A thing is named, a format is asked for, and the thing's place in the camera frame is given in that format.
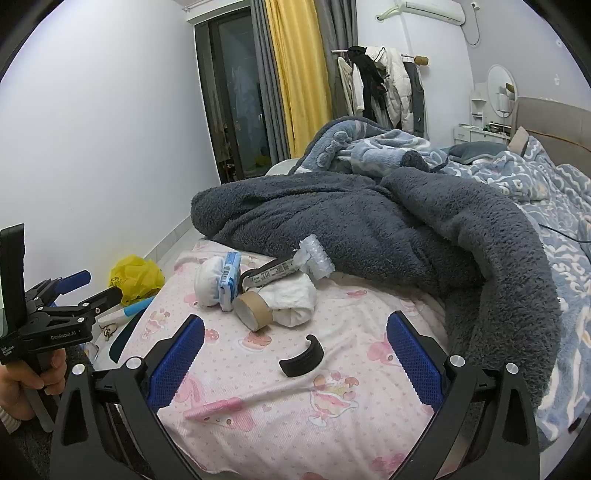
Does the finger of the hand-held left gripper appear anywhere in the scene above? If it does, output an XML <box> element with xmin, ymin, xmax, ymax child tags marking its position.
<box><xmin>25</xmin><ymin>270</ymin><xmax>92</xmax><ymax>312</ymax></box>
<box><xmin>34</xmin><ymin>287</ymin><xmax>124</xmax><ymax>329</ymax></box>

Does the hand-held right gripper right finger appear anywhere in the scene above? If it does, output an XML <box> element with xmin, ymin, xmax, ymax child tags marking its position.
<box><xmin>385</xmin><ymin>311</ymin><xmax>543</xmax><ymax>480</ymax></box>

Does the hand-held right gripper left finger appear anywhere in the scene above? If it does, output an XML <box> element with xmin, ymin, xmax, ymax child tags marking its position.
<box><xmin>48</xmin><ymin>315</ymin><xmax>206</xmax><ymax>480</ymax></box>

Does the black tissue packet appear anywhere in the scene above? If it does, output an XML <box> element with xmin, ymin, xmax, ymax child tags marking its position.
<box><xmin>240</xmin><ymin>256</ymin><xmax>305</xmax><ymax>296</ymax></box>

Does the large bubble wrap roll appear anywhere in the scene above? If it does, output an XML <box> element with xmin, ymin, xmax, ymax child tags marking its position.
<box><xmin>305</xmin><ymin>248</ymin><xmax>334</xmax><ymax>281</ymax></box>

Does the person's left hand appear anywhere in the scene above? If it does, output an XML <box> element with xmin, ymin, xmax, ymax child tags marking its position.
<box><xmin>0</xmin><ymin>351</ymin><xmax>68</xmax><ymax>421</ymax></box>

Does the yellow cloth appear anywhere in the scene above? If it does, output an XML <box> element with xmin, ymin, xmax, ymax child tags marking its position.
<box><xmin>108</xmin><ymin>255</ymin><xmax>166</xmax><ymax>308</ymax></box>

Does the pink white stick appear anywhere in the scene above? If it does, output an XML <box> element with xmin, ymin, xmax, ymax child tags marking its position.
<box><xmin>184</xmin><ymin>381</ymin><xmax>319</xmax><ymax>421</ymax></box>

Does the white crumpled tissue wad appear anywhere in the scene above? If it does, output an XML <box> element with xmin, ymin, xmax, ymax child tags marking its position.
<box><xmin>191</xmin><ymin>256</ymin><xmax>229</xmax><ymax>308</ymax></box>

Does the light blue tissue packet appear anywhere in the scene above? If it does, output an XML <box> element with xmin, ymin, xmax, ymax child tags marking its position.
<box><xmin>219</xmin><ymin>251</ymin><xmax>241</xmax><ymax>312</ymax></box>

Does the cardboard tape core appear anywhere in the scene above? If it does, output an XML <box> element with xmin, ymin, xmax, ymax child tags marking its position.
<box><xmin>231</xmin><ymin>291</ymin><xmax>274</xmax><ymax>332</ymax></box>

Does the black curved plastic piece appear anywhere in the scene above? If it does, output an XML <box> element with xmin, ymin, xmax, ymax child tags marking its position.
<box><xmin>278</xmin><ymin>333</ymin><xmax>323</xmax><ymax>378</ymax></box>

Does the pink printed bed sheet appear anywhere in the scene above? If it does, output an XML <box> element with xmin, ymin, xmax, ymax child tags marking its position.
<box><xmin>115</xmin><ymin>237</ymin><xmax>467</xmax><ymax>480</ymax></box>

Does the white crumpled paper towel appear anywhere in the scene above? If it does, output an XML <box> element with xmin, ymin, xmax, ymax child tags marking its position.
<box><xmin>259</xmin><ymin>272</ymin><xmax>318</xmax><ymax>328</ymax></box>

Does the dark grey fleece blanket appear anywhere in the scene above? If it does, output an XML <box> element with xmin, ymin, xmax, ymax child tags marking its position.
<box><xmin>190</xmin><ymin>167</ymin><xmax>561</xmax><ymax>409</ymax></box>

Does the blue cloud print quilt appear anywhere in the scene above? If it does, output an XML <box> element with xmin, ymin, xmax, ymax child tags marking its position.
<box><xmin>443</xmin><ymin>134</ymin><xmax>591</xmax><ymax>448</ymax></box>

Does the grey pillow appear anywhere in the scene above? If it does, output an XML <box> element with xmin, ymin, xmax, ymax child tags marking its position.
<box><xmin>448</xmin><ymin>141</ymin><xmax>509</xmax><ymax>164</ymax></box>

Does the white dressing table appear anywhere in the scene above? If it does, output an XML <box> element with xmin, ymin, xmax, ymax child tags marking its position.
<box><xmin>452</xmin><ymin>82</ymin><xmax>513</xmax><ymax>144</ymax></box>

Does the dark balcony door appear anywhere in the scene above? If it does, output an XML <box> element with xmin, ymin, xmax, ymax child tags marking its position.
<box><xmin>194</xmin><ymin>18</ymin><xmax>273</xmax><ymax>185</ymax></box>

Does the tan cushion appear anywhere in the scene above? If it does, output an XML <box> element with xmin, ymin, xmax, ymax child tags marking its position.
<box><xmin>509</xmin><ymin>127</ymin><xmax>530</xmax><ymax>155</ymax></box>

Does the grey garment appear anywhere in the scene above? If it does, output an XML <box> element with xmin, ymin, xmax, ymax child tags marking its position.
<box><xmin>402</xmin><ymin>60</ymin><xmax>428</xmax><ymax>139</ymax></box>

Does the grey curtain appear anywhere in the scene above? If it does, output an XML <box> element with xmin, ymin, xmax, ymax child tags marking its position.
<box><xmin>249</xmin><ymin>0</ymin><xmax>296</xmax><ymax>167</ymax></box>
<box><xmin>314</xmin><ymin>0</ymin><xmax>358</xmax><ymax>121</ymax></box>

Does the white puffer jacket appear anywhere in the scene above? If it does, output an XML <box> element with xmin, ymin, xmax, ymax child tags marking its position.
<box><xmin>365</xmin><ymin>46</ymin><xmax>411</xmax><ymax>130</ymax></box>

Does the cream garment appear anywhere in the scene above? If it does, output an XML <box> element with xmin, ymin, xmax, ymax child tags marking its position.
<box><xmin>336</xmin><ymin>56</ymin><xmax>365</xmax><ymax>116</ymax></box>

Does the black garment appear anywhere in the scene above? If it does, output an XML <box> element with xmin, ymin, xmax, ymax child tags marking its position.
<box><xmin>347</xmin><ymin>45</ymin><xmax>389</xmax><ymax>125</ymax></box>

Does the beige headboard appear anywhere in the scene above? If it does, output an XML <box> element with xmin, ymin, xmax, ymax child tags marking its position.
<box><xmin>510</xmin><ymin>96</ymin><xmax>591</xmax><ymax>171</ymax></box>

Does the white round fan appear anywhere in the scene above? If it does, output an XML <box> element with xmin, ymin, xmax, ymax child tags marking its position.
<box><xmin>487</xmin><ymin>64</ymin><xmax>517</xmax><ymax>118</ymax></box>

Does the yellow curtain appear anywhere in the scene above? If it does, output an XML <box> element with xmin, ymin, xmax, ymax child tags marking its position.
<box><xmin>265</xmin><ymin>0</ymin><xmax>334</xmax><ymax>160</ymax></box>

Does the white air conditioner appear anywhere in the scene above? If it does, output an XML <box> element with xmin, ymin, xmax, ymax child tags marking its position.
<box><xmin>399</xmin><ymin>0</ymin><xmax>466</xmax><ymax>26</ymax></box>

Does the blue white handled brush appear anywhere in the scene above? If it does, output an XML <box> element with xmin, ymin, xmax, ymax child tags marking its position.
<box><xmin>95</xmin><ymin>296</ymin><xmax>155</xmax><ymax>326</ymax></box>

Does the black cable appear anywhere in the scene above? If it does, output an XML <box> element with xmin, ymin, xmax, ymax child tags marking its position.
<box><xmin>531</xmin><ymin>222</ymin><xmax>591</xmax><ymax>243</ymax></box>

